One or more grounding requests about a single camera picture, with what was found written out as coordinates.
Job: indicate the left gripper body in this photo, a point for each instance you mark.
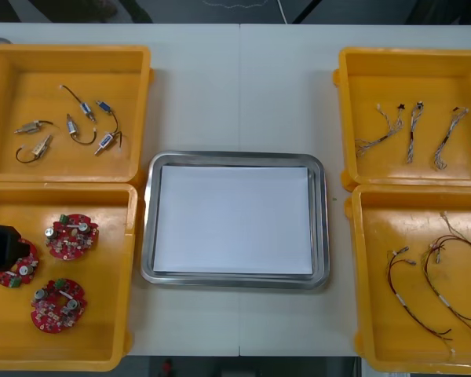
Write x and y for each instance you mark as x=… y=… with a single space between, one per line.
x=2 y=249

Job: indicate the round red circuit board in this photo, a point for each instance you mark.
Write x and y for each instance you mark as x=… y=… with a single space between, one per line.
x=23 y=271
x=72 y=239
x=55 y=310

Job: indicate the yellow-orange plastic bin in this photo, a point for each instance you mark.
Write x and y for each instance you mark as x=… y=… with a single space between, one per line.
x=377 y=235
x=114 y=243
x=377 y=82
x=23 y=70

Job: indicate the group of metal solenoids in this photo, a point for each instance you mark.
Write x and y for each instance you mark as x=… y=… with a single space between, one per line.
x=85 y=107

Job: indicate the white paper sheet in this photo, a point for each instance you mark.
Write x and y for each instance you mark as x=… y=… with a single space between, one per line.
x=231 y=220

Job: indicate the steel tray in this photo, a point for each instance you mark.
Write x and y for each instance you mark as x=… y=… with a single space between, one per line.
x=322 y=220

